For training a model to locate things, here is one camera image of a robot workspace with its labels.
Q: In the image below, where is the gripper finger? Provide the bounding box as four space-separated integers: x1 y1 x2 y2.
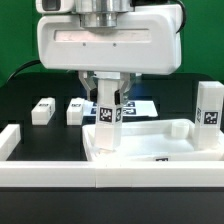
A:
114 73 130 104
78 71 98 102

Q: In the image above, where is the fiducial marker sheet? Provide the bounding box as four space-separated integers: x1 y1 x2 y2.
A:
84 100 158 117

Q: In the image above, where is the black cable bundle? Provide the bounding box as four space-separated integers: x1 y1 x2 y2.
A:
6 59 43 83

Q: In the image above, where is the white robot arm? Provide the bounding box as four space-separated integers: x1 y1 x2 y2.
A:
36 0 186 105

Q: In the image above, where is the white desk top tray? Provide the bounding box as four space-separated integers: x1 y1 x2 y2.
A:
82 119 224 163

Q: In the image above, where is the white U-shaped fence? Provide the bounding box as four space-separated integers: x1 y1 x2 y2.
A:
0 124 224 188

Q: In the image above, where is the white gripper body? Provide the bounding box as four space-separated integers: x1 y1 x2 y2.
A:
37 4 182 75

